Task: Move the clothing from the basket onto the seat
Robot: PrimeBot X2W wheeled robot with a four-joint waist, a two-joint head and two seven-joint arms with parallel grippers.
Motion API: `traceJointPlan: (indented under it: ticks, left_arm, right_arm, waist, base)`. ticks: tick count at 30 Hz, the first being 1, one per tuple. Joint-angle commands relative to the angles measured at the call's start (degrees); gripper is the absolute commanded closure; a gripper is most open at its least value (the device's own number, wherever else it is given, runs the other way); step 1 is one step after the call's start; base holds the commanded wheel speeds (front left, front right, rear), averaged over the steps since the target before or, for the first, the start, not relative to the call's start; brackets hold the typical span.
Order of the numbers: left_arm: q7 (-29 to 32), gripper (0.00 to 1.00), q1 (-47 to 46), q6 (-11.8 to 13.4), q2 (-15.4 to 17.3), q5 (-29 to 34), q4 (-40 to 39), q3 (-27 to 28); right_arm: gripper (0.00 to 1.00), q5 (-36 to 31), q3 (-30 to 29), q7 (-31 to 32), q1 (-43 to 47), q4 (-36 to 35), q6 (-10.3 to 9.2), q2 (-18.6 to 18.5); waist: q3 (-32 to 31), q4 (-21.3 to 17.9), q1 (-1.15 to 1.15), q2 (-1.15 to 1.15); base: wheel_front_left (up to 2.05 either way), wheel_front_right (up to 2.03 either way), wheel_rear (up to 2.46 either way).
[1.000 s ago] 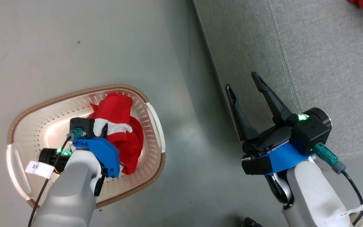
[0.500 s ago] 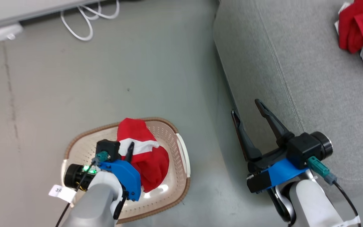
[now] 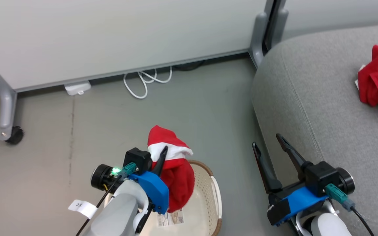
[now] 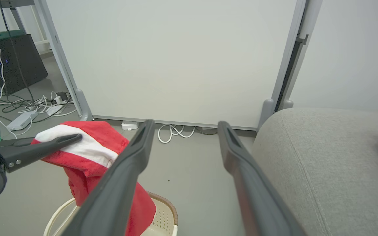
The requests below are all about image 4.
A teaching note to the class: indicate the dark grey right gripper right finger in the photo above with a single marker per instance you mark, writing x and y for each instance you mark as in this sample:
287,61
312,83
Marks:
258,203

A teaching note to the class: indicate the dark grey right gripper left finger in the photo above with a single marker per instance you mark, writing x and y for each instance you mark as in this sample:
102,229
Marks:
113,196

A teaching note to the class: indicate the red cloth item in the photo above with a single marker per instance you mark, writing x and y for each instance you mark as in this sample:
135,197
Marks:
87,170

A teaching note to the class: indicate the grey upholstered seat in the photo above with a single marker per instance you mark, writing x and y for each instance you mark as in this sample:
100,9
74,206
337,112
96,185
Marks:
333,170

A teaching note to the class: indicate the long white power strip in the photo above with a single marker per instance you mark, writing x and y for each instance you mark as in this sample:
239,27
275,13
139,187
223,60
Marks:
21,121

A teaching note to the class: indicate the white power strip with plugs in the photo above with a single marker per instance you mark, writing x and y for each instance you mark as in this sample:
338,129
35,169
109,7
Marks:
55,109

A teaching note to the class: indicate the cream laundry basket brown rim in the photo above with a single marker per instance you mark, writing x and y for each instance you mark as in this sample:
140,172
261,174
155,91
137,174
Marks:
164,216

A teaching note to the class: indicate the black power adapter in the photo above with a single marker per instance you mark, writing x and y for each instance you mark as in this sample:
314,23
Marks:
62,96

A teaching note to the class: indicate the small white plastic box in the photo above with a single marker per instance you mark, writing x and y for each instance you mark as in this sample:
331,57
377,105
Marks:
130,125

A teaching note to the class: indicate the black computer tower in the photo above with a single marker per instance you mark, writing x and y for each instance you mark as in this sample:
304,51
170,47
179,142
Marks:
15,62

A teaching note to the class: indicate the grey metal shelf rack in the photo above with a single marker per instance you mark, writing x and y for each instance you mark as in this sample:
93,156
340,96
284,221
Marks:
2,4

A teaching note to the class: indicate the white partition panel grey frame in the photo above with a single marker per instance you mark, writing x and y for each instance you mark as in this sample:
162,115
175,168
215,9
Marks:
176,59
356,49

